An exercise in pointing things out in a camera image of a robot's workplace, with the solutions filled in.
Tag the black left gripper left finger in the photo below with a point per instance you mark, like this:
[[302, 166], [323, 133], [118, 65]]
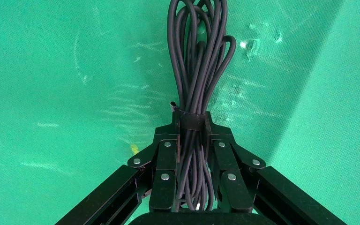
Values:
[[164, 161]]

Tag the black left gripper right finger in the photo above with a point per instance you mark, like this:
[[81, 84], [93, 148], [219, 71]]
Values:
[[226, 161]]

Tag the green table mat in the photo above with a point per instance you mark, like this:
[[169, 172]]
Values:
[[43, 77]]

